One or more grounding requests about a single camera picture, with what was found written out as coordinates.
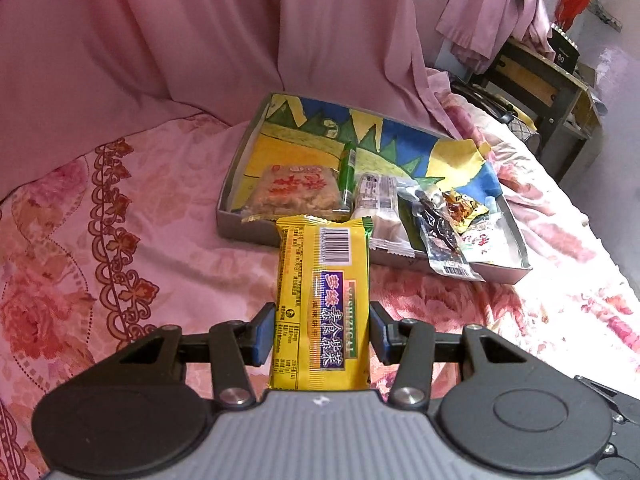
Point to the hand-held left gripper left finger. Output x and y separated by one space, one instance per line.
265 334

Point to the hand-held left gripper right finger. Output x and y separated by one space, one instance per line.
378 335

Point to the yellow snack packet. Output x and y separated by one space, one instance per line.
320 285

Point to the grey cardboard tray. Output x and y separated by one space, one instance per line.
245 230

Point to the long clear cracker packet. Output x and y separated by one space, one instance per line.
380 210

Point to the brown gold snack packet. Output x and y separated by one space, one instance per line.
435 220

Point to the white green snack packet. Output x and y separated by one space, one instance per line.
482 245

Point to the square rice cracker packet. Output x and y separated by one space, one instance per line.
295 192

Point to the orange dried fruit packet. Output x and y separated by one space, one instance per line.
465 207

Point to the green snack stick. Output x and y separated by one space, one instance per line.
346 175

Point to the colourful painted paper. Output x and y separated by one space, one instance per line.
300 145

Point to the pink floral bedsheet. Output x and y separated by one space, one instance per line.
75 240

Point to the wooden desk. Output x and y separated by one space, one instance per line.
530 80

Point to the large pink curtain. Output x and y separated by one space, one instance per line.
150 50

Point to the black box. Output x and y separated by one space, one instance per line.
565 45

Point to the small pink window curtain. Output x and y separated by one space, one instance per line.
495 10

